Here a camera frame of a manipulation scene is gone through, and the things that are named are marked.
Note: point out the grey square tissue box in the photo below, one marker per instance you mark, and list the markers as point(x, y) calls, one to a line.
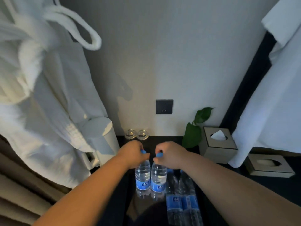
point(218, 150)

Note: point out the clear water bottle blue label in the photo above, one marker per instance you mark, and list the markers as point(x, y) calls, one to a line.
point(174, 204)
point(191, 204)
point(158, 180)
point(143, 177)

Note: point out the white electric kettle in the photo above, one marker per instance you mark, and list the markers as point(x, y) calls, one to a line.
point(103, 136)

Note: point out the clear drinking glass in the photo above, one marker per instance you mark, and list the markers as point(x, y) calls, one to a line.
point(143, 135)
point(130, 134)

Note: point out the grey flat tissue box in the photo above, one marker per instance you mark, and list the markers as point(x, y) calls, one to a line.
point(269, 168)

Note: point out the person's right forearm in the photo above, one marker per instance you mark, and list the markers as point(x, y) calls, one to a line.
point(237, 192)

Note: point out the person's left forearm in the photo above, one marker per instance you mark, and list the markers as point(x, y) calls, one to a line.
point(89, 197)

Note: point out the white waffle bathrobe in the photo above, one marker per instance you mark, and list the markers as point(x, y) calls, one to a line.
point(47, 96)

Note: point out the white tissue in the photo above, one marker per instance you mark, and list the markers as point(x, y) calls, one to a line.
point(218, 135)

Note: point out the person's right fingers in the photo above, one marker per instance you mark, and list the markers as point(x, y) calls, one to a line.
point(158, 160)

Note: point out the dark grey wall socket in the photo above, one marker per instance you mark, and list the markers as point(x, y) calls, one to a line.
point(164, 106)

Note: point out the beige curtain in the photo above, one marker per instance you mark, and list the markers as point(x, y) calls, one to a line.
point(21, 200)

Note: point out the white bathrobe belt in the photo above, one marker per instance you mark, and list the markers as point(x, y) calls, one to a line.
point(75, 23)

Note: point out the green leafy plant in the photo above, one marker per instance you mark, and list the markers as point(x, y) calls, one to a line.
point(193, 135)

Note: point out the person's right hand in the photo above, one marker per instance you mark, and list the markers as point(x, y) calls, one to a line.
point(174, 155)

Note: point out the person's left hand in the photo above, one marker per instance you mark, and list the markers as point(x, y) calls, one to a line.
point(131, 154)

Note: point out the black vertical frame panel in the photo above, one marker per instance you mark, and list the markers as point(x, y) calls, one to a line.
point(250, 77)

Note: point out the person's left fingers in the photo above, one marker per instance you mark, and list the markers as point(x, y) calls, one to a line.
point(144, 158)

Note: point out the white hanging bathrobe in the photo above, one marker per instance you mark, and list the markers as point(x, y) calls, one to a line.
point(270, 96)

